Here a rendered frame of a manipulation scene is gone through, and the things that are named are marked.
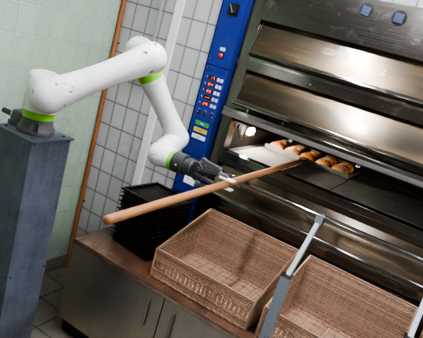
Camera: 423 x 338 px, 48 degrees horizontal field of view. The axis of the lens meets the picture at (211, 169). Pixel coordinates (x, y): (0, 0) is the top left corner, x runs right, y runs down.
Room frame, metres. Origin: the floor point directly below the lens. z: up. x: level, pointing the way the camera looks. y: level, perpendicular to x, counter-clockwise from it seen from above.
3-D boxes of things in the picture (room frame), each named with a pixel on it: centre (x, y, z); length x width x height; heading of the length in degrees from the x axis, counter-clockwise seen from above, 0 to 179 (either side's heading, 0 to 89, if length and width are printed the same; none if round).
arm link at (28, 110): (1.83, 0.72, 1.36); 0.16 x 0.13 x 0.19; 29
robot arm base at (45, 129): (1.86, 0.77, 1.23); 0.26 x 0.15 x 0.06; 64
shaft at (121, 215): (1.99, -0.12, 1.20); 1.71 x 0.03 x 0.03; 155
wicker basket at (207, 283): (2.18, -0.20, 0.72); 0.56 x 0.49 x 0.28; 64
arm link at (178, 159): (1.99, 0.13, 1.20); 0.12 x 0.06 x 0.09; 155
